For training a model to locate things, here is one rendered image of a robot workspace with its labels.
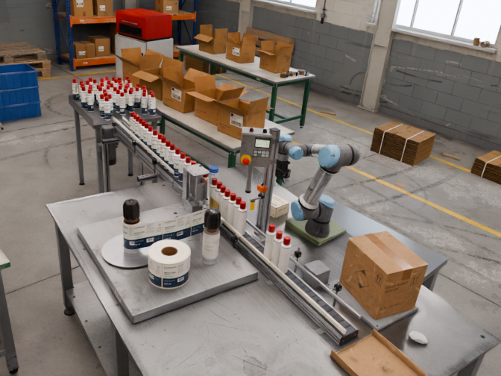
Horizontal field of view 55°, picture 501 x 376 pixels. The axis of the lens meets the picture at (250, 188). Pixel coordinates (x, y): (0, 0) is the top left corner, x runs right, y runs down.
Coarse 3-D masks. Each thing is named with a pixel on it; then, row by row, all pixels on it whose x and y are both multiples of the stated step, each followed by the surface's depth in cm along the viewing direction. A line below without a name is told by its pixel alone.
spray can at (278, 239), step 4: (280, 232) 240; (276, 236) 241; (280, 236) 240; (276, 240) 241; (280, 240) 241; (276, 244) 241; (280, 244) 241; (272, 248) 245; (276, 248) 242; (272, 252) 245; (276, 252) 243; (272, 256) 246; (276, 256) 244; (272, 260) 247; (276, 260) 246; (276, 264) 247
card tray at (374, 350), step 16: (368, 336) 216; (336, 352) 206; (352, 352) 207; (368, 352) 208; (384, 352) 208; (400, 352) 205; (352, 368) 199; (368, 368) 200; (384, 368) 201; (400, 368) 201; (416, 368) 199
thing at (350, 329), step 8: (232, 232) 274; (240, 240) 267; (248, 240) 268; (248, 248) 261; (256, 248) 262; (256, 256) 255; (288, 272) 245; (296, 280) 240; (304, 288) 235; (312, 296) 230; (320, 304) 225; (328, 312) 221; (336, 312) 222; (328, 320) 216; (336, 320) 217; (344, 320) 217; (336, 328) 212; (344, 328) 213; (352, 328) 213
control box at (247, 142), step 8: (248, 128) 256; (256, 128) 257; (264, 128) 258; (248, 136) 250; (256, 136) 250; (264, 136) 250; (272, 136) 251; (248, 144) 252; (240, 152) 255; (248, 152) 254; (240, 160) 257; (256, 160) 257; (264, 160) 256
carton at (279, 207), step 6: (276, 198) 309; (282, 198) 310; (258, 204) 310; (276, 204) 302; (282, 204) 303; (288, 204) 306; (276, 210) 299; (282, 210) 304; (288, 210) 309; (276, 216) 302
